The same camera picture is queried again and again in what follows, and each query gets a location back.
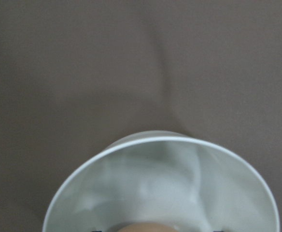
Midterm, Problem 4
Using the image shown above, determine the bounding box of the brown egg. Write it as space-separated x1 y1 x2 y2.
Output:
118 222 177 232

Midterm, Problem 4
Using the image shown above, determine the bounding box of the white ceramic bowl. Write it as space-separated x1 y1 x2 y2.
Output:
42 130 281 232

